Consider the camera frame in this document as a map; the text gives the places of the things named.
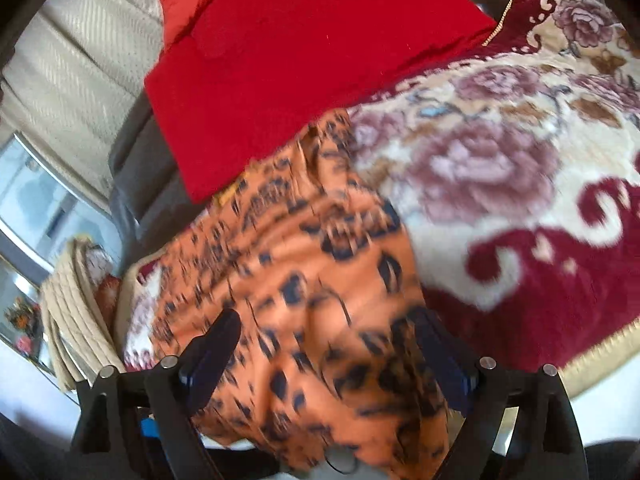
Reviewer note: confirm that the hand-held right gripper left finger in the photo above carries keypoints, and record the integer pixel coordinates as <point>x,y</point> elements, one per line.
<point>209,357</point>

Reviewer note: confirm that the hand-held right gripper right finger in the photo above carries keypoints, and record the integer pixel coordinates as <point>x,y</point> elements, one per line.
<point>446,360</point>

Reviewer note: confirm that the orange black floral pillow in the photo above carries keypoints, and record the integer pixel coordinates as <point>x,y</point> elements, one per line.
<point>300,310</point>

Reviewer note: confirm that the beige quilted cloth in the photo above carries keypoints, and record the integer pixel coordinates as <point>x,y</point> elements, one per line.
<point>65,320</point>

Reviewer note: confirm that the dark leather sofa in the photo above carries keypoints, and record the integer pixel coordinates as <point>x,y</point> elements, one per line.
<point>145,200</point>

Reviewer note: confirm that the orange flower ornament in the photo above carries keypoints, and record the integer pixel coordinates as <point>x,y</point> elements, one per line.
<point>22,317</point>

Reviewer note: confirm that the floral plush blanket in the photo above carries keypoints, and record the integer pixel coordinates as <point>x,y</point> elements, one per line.
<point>500,170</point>

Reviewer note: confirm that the window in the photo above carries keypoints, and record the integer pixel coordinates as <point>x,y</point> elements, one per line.
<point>30,195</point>

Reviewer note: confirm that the red cushion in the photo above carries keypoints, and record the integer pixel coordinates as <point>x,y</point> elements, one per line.
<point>300,60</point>

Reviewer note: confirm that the beige curtain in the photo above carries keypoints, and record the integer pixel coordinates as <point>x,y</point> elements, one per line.
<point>75,60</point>

